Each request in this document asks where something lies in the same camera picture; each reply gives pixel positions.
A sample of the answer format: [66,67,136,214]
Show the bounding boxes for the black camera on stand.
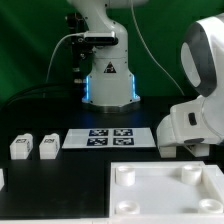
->
[65,13,118,84]

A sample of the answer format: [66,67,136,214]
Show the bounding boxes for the white camera cable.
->
[45,32,85,84]

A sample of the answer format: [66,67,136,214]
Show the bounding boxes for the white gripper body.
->
[156,96,224,158]

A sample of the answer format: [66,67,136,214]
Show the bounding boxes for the black cable bundle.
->
[0,83,84,114]

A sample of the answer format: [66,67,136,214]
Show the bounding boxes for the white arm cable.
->
[129,0,186,97]

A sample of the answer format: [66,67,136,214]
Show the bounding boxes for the white sheet with markers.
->
[62,128,155,149]

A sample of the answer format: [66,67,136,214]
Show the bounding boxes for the white block left edge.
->
[0,169,5,191]

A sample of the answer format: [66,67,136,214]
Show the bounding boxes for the white square table top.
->
[109,161,224,216]

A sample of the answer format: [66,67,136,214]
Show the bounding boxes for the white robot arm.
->
[67,0,224,157]

